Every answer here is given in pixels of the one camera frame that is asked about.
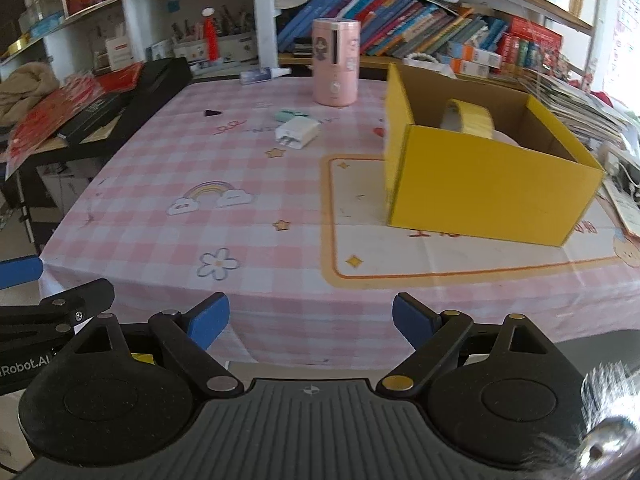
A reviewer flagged yellow tape roll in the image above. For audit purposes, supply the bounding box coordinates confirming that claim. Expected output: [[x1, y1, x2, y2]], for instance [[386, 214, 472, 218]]
[[439, 99, 495, 139]]

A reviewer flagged white charger plug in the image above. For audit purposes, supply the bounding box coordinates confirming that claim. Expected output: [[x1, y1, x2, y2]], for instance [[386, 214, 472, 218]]
[[274, 116, 321, 150]]

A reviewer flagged pink checkered tablecloth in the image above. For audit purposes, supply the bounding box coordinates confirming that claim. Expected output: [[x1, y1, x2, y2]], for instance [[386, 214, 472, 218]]
[[40, 78, 639, 368]]

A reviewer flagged yellow cardboard box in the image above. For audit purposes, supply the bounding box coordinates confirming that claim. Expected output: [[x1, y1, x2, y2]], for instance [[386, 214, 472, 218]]
[[384, 65, 604, 246]]

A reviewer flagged black keyboard case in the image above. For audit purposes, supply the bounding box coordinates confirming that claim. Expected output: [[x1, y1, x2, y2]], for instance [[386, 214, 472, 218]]
[[1, 58, 192, 166]]

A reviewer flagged mint green utility knife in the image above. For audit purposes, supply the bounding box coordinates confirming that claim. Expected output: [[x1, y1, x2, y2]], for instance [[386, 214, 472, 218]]
[[274, 110, 308, 124]]

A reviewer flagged blue spray bottle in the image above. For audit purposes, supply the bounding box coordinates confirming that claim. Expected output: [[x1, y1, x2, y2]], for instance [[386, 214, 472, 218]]
[[240, 67, 292, 86]]

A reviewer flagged red patterned gift bag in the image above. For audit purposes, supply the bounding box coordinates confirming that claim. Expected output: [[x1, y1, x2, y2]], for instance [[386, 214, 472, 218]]
[[4, 62, 144, 179]]

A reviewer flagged stack of magazines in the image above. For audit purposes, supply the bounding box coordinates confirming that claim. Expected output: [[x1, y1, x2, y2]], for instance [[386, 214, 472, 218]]
[[518, 70, 639, 155]]

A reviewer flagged white quilted pearl handbag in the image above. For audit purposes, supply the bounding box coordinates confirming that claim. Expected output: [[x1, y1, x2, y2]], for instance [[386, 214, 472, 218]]
[[402, 52, 456, 79]]

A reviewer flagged orange white medicine box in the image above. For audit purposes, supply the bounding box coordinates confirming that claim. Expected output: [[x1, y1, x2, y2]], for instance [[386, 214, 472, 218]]
[[457, 44, 502, 68]]

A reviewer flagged white pen holder box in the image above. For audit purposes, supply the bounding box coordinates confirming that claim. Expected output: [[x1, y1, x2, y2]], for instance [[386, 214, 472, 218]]
[[218, 32, 258, 63]]

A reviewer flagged beige knitted cloth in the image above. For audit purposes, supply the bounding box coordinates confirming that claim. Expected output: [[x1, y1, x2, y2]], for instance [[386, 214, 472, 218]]
[[0, 62, 60, 128]]

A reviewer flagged red tassel ornament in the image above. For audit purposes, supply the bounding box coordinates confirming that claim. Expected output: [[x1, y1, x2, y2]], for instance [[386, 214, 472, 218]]
[[202, 8, 219, 62]]

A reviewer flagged pink cylindrical humidifier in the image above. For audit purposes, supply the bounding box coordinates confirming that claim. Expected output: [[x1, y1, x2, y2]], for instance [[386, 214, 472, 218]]
[[311, 18, 360, 107]]

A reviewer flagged row of colourful books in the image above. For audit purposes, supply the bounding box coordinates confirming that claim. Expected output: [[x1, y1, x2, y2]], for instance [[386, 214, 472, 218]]
[[276, 0, 563, 77]]

